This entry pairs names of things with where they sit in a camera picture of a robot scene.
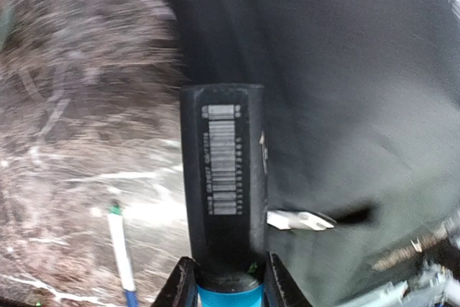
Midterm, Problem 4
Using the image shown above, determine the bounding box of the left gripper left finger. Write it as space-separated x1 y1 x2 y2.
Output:
152 257 197 307

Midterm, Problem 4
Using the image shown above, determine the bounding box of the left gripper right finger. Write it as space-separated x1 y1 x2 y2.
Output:
264 252 309 307

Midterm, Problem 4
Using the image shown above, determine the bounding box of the blue capped marker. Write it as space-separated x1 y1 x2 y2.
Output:
180 83 267 306

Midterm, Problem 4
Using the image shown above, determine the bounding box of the black student bag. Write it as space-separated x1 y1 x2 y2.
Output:
171 0 459 306

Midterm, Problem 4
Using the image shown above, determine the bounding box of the blue ballpoint pen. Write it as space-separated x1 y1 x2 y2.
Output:
107 200 139 307

